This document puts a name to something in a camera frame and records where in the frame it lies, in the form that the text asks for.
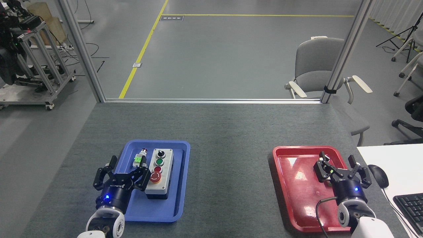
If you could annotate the small red-capped push button switch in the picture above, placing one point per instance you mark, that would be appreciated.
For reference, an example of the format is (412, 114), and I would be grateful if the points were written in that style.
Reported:
(139, 158)

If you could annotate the blue plastic tray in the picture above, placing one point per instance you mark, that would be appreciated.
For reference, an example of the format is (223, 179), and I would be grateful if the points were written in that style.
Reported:
(180, 178)

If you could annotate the aluminium cart on wheels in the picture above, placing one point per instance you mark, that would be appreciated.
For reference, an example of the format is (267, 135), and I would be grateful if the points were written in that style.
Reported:
(36, 59)

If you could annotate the white-framed chair on wheels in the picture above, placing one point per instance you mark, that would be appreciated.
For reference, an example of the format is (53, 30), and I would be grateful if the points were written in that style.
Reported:
(414, 66)

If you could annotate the silver aluminium table rail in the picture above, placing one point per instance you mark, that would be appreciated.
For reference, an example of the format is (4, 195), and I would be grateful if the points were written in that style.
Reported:
(211, 100)

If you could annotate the red plastic tray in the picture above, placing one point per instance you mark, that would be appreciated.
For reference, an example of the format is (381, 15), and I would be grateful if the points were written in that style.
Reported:
(297, 185)

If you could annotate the metal floor outlet plate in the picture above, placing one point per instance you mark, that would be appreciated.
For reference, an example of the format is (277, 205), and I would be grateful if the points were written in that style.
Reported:
(137, 65)

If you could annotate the grey chair with white armrests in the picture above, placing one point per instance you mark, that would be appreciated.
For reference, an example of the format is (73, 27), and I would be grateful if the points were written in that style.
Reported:
(314, 62)

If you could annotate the grey four-button control box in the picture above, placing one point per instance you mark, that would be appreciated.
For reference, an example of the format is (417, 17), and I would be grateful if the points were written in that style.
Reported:
(165, 178)

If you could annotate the black tripod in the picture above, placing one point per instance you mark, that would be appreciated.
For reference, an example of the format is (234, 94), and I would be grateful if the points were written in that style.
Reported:
(404, 33)

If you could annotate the silver aluminium frame post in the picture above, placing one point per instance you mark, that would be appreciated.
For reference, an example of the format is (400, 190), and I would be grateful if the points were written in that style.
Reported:
(79, 46)
(347, 49)

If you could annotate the black computer mouse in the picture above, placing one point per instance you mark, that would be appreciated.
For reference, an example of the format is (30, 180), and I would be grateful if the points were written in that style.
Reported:
(378, 175)

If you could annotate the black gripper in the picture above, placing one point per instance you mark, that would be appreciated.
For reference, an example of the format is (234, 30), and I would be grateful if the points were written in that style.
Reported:
(115, 195)
(350, 191)

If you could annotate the cardboard box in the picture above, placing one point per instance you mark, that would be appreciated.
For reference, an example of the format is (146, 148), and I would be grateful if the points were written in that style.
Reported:
(53, 26)

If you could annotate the black office chair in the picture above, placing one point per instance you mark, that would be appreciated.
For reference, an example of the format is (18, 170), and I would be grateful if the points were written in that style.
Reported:
(414, 109)

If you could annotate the black machine on cart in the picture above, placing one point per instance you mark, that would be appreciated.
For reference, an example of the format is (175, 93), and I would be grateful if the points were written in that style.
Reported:
(8, 62)

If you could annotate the white desk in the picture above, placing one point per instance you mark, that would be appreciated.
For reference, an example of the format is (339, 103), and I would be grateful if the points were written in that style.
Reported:
(400, 165)

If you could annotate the dark floor label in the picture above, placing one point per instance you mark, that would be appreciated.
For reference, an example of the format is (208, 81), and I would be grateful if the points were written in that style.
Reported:
(171, 18)

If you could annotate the black keyboard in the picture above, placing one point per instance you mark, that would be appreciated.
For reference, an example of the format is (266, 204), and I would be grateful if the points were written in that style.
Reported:
(411, 208)

